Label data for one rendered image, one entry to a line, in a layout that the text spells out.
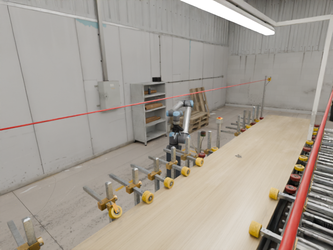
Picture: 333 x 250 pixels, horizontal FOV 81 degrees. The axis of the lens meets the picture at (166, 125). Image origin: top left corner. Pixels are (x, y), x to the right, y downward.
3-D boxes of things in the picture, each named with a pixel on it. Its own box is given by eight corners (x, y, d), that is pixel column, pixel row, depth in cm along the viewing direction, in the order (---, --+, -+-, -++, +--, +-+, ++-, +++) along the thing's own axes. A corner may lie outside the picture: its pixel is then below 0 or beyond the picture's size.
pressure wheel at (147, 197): (150, 193, 154) (144, 202, 150) (146, 188, 150) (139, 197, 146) (155, 196, 151) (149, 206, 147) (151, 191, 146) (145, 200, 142)
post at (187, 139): (185, 176, 224) (185, 137, 211) (186, 174, 227) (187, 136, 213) (187, 177, 222) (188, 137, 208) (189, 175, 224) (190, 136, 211)
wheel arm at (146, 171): (130, 166, 197) (130, 163, 196) (133, 165, 199) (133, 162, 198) (167, 184, 165) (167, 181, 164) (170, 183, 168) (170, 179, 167)
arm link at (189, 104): (179, 144, 323) (186, 101, 339) (190, 145, 317) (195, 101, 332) (177, 142, 309) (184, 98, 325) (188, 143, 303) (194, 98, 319)
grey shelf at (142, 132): (134, 142, 522) (129, 83, 479) (155, 133, 590) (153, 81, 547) (145, 146, 496) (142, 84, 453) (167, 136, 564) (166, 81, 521)
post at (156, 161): (155, 202, 189) (153, 157, 176) (157, 201, 192) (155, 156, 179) (157, 204, 187) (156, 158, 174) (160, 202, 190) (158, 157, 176)
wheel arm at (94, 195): (83, 189, 161) (82, 186, 160) (86, 188, 163) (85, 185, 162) (108, 209, 138) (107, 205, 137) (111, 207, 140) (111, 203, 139)
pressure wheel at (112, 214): (111, 221, 133) (106, 210, 134) (120, 215, 139) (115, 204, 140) (114, 220, 129) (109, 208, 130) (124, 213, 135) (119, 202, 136)
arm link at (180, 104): (179, 98, 337) (165, 110, 279) (186, 99, 333) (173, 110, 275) (179, 105, 342) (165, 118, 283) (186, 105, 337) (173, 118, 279)
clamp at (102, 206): (97, 208, 141) (96, 202, 139) (113, 198, 150) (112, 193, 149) (102, 211, 137) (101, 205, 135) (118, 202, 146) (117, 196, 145)
